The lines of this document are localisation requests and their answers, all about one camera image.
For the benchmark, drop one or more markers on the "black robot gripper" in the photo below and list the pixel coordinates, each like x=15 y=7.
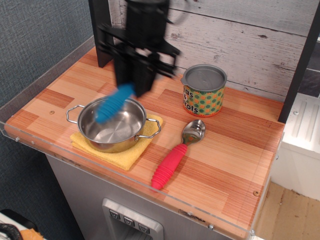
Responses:
x=142 y=51

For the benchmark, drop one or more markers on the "blue handled metal fork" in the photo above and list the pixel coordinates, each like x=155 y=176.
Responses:
x=113 y=103

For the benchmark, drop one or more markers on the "silver metal pan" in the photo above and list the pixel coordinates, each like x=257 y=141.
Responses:
x=119 y=133

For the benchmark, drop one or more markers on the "peas and carrots can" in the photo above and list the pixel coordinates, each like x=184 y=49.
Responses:
x=203 y=90

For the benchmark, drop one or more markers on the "yellow folded cloth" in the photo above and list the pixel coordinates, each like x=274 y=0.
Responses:
x=123 y=160

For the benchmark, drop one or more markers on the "clear acrylic table guard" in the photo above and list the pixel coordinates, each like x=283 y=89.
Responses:
x=217 y=189

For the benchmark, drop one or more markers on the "silver dispenser button panel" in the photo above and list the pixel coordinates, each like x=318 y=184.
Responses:
x=124 y=223

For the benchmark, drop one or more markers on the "white plastic side unit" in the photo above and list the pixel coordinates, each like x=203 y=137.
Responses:
x=297 y=163

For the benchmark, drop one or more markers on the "orange object bottom left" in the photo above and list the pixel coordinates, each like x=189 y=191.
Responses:
x=30 y=234

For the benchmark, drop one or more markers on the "pink handled metal spoon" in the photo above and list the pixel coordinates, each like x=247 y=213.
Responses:
x=191 y=134

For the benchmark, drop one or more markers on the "dark right vertical post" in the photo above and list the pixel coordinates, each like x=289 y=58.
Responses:
x=301 y=67

